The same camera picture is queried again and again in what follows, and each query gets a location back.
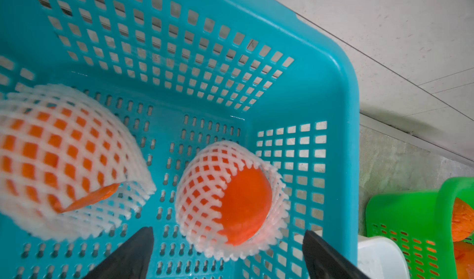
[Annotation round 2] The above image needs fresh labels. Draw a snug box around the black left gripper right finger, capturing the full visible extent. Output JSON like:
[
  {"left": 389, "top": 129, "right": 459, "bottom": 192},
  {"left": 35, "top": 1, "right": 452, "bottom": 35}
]
[{"left": 302, "top": 230, "right": 369, "bottom": 279}]

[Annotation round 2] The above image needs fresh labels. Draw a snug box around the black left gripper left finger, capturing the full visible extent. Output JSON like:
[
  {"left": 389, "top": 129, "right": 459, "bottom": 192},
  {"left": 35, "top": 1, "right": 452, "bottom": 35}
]
[{"left": 84, "top": 227, "right": 154, "bottom": 279}]

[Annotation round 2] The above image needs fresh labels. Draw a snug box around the netted orange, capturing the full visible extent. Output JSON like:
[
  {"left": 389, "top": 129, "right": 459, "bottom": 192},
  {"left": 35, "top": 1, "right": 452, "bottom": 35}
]
[
  {"left": 451, "top": 197, "right": 474, "bottom": 242},
  {"left": 175, "top": 141, "right": 290, "bottom": 261},
  {"left": 1, "top": 84, "right": 156, "bottom": 241},
  {"left": 454, "top": 241, "right": 474, "bottom": 279}
]

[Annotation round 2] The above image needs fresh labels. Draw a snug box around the white plastic tub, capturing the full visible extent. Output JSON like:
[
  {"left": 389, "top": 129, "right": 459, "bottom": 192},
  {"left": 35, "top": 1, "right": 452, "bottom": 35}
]
[{"left": 357, "top": 236, "right": 410, "bottom": 279}]

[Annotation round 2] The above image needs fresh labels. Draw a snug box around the green plastic basket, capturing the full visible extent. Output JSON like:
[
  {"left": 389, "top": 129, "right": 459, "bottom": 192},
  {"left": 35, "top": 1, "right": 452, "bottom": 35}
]
[{"left": 365, "top": 177, "right": 474, "bottom": 279}]

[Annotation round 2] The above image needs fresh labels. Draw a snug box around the teal plastic basket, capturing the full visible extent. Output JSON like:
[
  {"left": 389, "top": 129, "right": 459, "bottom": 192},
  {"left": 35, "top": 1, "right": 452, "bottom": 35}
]
[{"left": 1, "top": 0, "right": 359, "bottom": 279}]

